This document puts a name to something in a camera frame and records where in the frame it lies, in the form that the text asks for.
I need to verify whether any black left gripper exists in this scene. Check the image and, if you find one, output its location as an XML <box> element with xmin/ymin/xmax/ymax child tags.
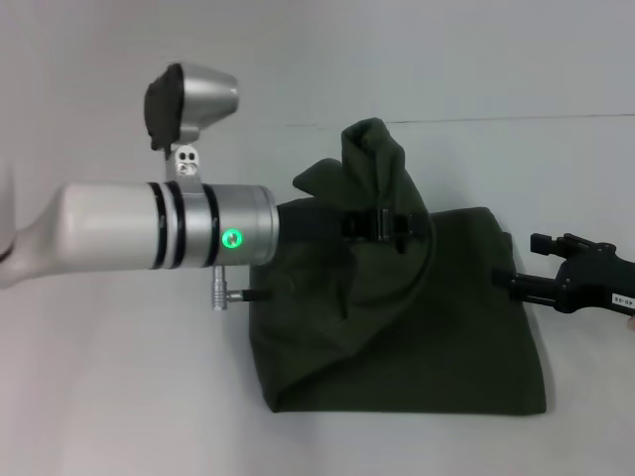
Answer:
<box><xmin>276</xmin><ymin>202</ymin><xmax>429</xmax><ymax>254</ymax></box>

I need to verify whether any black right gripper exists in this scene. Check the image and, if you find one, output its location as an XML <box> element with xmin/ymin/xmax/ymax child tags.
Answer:
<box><xmin>490</xmin><ymin>231</ymin><xmax>635</xmax><ymax>317</ymax></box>

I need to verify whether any dark green printed t-shirt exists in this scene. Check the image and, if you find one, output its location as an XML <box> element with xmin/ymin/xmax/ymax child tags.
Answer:
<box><xmin>246</xmin><ymin>117</ymin><xmax>551</xmax><ymax>416</ymax></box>

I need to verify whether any dark left arm cable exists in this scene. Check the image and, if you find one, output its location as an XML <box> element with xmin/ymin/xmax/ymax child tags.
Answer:
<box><xmin>228</xmin><ymin>289</ymin><xmax>273</xmax><ymax>303</ymax></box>

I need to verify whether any silver spring cable plug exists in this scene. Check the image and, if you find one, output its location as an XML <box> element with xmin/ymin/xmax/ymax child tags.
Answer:
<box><xmin>211</xmin><ymin>265</ymin><xmax>235</xmax><ymax>312</ymax></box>

